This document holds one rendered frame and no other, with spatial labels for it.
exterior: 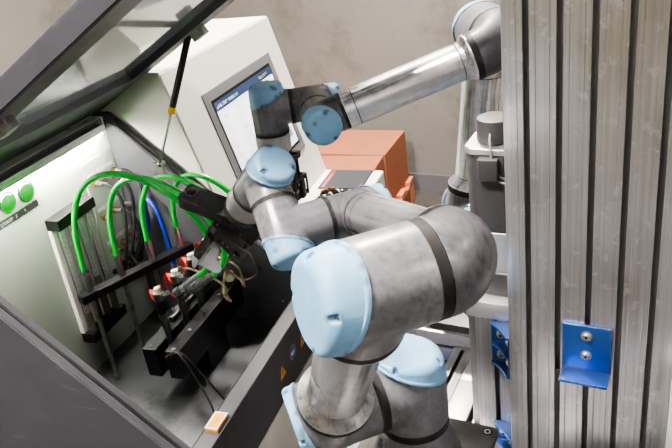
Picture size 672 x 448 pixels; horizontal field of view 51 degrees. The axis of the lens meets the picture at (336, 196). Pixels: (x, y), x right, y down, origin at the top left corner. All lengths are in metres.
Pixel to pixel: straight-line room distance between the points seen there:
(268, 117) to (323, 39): 3.16
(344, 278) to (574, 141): 0.46
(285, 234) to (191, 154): 0.89
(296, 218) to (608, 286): 0.48
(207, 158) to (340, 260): 1.30
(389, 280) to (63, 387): 0.94
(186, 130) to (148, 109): 0.12
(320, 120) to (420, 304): 0.68
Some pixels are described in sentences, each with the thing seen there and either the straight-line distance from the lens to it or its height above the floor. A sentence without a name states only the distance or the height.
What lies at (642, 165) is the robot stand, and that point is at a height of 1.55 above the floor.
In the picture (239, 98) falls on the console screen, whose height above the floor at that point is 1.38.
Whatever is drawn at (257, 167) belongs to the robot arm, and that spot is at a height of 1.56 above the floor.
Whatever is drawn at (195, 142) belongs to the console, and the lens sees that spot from 1.96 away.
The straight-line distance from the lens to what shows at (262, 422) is 1.73.
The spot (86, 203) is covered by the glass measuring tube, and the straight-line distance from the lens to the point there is 1.90.
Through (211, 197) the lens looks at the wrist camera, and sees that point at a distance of 1.29.
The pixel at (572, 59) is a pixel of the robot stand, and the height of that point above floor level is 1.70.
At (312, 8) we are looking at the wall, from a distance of 4.61.
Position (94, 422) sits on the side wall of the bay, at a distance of 1.54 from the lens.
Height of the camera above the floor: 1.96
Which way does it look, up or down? 24 degrees down
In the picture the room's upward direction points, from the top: 8 degrees counter-clockwise
